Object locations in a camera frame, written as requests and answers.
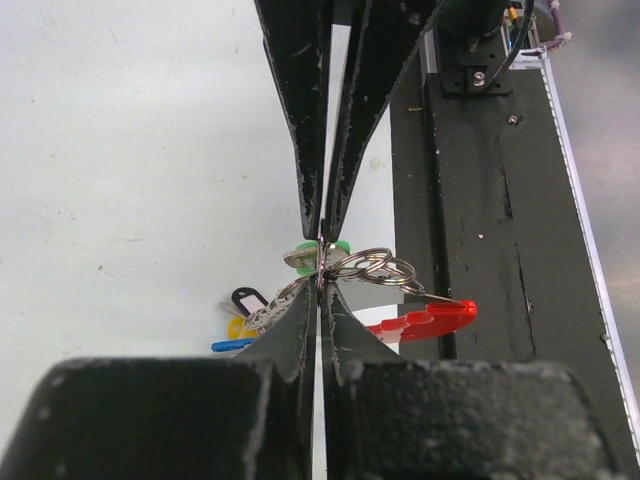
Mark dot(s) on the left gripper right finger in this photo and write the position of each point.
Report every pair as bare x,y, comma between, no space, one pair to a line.
389,418

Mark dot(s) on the silver key on organizer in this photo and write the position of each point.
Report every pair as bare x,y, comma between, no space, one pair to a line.
230,308

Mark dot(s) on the key with green tag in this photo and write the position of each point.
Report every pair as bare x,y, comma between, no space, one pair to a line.
304,258

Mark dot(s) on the yellow tag on organizer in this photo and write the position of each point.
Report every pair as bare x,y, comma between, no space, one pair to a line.
236,330

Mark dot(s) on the metal key organizer red handle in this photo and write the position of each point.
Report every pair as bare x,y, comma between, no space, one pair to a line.
377,290

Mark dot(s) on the blue key tag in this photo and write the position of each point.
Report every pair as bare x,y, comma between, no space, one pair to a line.
231,345

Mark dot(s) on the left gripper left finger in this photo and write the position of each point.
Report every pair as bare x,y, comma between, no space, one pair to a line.
244,417

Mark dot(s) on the white slotted cable duct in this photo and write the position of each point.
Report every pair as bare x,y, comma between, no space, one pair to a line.
612,334

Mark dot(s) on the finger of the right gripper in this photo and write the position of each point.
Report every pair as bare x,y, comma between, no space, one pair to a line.
296,41
384,38

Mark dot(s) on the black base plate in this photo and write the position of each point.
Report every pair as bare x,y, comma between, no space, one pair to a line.
485,211

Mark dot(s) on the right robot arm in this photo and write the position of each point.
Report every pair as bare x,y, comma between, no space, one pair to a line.
471,58

